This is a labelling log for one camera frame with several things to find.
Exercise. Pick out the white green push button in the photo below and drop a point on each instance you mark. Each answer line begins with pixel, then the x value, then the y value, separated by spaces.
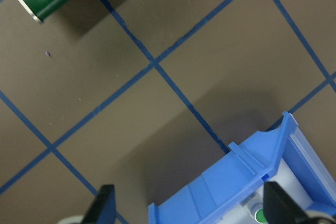
pixel 258 214

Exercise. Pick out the blue plastic open-front bin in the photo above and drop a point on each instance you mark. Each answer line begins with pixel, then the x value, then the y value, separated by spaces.
pixel 223 176

